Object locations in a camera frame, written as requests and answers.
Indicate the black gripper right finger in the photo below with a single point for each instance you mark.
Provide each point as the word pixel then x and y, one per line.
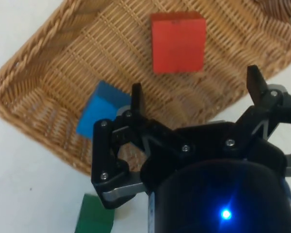
pixel 264 114

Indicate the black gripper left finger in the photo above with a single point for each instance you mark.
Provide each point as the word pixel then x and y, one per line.
pixel 104 150

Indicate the red cube block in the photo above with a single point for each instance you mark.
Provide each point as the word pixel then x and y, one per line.
pixel 178 44

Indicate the wicker basket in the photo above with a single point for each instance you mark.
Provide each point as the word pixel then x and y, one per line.
pixel 63 72

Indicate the blue cube block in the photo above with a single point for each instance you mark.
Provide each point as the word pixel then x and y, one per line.
pixel 99 114

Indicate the green cube block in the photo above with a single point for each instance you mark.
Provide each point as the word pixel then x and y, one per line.
pixel 93 216

